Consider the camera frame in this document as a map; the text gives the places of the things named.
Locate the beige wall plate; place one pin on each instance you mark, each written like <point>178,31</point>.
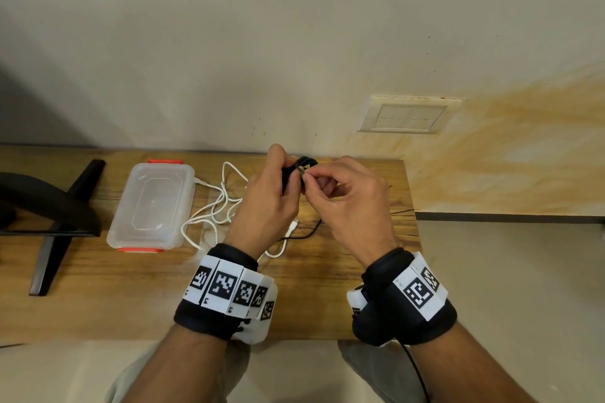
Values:
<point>409,115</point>

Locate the transparent plastic box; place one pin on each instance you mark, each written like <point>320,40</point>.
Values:
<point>151,204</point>

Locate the person's right forearm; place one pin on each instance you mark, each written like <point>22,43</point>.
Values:
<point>468,369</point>

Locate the person's left forearm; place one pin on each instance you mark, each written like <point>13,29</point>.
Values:
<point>179,369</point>

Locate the person's right hand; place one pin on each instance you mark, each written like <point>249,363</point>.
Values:
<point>354,209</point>

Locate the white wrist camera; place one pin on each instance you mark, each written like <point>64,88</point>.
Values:
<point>257,332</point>
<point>355,299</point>

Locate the person's left hand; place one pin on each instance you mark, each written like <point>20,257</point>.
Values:
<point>264,209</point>

